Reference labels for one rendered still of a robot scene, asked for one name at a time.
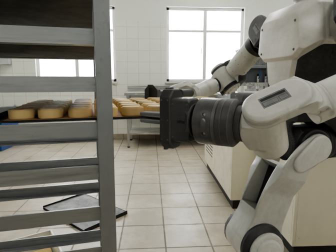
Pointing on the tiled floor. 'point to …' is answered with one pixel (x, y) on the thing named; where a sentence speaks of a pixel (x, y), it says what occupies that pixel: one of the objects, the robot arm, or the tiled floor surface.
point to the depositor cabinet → (230, 169)
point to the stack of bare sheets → (87, 200)
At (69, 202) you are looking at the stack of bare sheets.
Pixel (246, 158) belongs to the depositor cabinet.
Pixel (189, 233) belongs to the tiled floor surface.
